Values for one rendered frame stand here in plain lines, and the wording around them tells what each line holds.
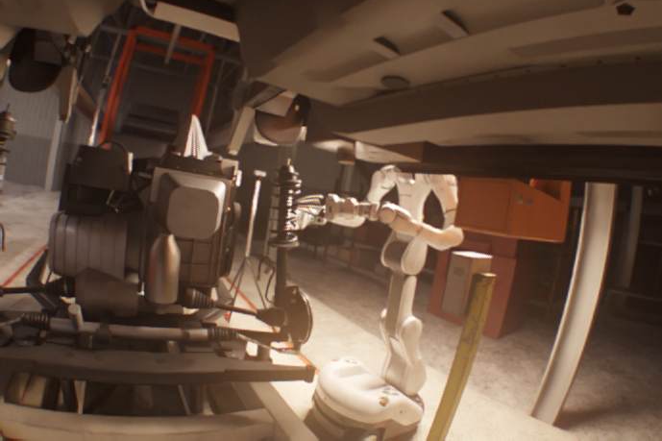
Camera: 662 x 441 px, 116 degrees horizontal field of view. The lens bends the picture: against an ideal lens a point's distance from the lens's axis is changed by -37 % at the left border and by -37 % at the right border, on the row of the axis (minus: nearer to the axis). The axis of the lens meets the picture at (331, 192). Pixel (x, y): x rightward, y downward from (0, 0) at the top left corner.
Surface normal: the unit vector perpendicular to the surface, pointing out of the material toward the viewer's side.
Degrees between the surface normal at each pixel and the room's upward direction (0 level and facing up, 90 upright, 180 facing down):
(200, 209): 90
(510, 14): 142
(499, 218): 90
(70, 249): 90
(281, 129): 90
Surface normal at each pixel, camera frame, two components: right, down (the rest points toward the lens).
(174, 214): 0.55, 0.07
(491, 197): -0.82, -0.15
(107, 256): 0.33, 0.03
